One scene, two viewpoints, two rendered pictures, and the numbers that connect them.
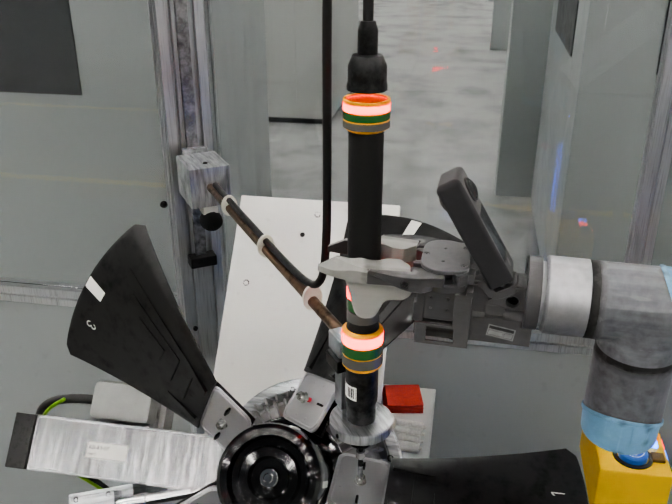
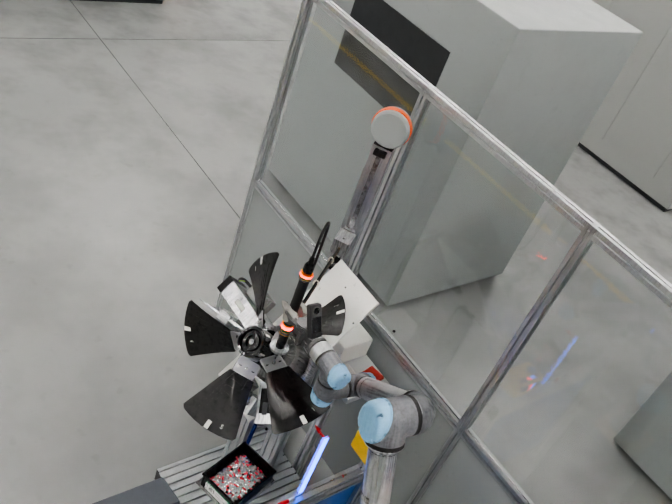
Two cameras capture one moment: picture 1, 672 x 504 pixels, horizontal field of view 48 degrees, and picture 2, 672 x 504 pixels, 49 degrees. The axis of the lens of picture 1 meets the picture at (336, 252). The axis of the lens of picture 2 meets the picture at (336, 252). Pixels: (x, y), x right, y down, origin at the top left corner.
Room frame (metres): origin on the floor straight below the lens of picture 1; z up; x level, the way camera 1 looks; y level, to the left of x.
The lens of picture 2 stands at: (-0.89, -1.06, 3.12)
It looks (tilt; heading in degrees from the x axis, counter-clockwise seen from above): 36 degrees down; 32
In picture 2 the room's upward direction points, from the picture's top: 22 degrees clockwise
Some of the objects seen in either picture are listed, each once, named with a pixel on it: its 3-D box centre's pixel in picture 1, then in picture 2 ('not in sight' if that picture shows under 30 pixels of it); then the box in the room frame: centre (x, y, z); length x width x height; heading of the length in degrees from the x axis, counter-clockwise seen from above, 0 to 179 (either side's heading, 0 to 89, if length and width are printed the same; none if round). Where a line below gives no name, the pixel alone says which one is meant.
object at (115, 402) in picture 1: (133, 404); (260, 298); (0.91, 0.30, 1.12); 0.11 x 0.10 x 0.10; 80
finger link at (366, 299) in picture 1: (364, 290); (286, 314); (0.64, -0.03, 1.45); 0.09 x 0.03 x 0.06; 88
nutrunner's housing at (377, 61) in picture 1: (363, 259); (294, 307); (0.67, -0.03, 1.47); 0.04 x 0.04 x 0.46
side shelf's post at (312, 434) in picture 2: not in sight; (317, 423); (1.23, -0.01, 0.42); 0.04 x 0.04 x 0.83; 80
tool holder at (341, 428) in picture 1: (357, 384); (283, 337); (0.68, -0.02, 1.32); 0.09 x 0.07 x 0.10; 25
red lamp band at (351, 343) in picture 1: (362, 334); not in sight; (0.67, -0.03, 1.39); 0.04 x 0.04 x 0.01
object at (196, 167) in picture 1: (202, 178); (343, 242); (1.24, 0.23, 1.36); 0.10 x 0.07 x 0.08; 25
